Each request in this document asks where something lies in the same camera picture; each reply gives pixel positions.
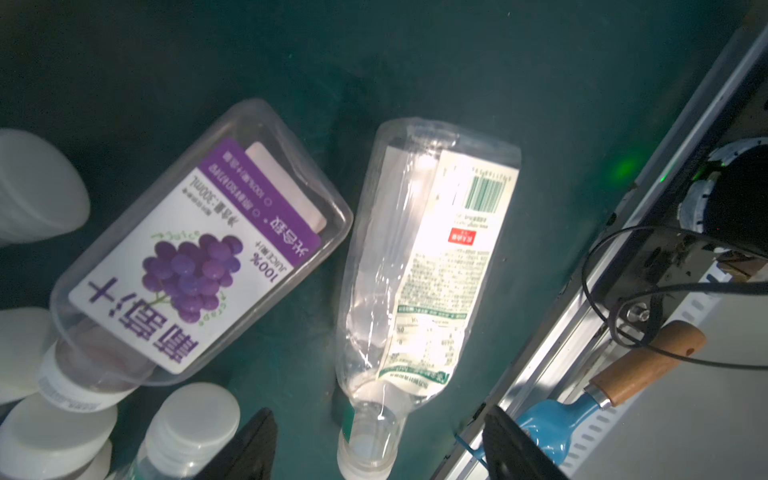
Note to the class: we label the clear bottle white green label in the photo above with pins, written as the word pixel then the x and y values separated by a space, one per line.
pixel 41 441

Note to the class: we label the blue garden fork wooden handle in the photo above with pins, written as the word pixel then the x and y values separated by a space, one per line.
pixel 549 425

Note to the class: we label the clear bottle red green label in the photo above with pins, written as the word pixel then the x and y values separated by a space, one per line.
pixel 190 428

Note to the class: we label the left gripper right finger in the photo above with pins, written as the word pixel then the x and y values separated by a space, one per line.
pixel 511 454

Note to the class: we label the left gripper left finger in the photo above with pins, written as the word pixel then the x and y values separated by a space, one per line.
pixel 249 455

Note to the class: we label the white bottle red cap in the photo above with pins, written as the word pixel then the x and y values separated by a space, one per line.
pixel 42 194

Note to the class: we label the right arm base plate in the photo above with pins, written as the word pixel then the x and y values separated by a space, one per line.
pixel 716 215

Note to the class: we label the grape juice bottle purple label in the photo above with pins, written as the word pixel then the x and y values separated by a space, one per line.
pixel 237 222

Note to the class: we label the orange label white bottle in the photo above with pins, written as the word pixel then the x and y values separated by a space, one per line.
pixel 26 335

